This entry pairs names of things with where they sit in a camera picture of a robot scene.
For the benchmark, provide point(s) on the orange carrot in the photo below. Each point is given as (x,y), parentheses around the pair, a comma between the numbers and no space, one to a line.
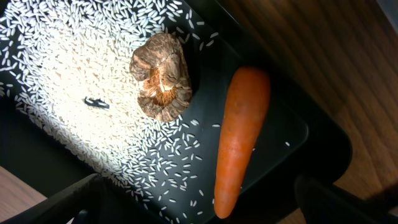
(246,107)

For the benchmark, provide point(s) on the brown mushroom scrap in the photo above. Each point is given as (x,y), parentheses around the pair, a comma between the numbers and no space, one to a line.
(161,69)

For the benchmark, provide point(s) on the black plastic tray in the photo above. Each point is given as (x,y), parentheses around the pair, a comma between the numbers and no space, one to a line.
(297,134)

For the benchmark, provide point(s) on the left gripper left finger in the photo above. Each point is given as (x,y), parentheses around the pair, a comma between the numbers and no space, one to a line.
(86,201)

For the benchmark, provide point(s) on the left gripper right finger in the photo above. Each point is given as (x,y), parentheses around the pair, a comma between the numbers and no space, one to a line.
(324,203)

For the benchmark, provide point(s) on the white rice pile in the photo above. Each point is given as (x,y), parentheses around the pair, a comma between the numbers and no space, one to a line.
(66,66)

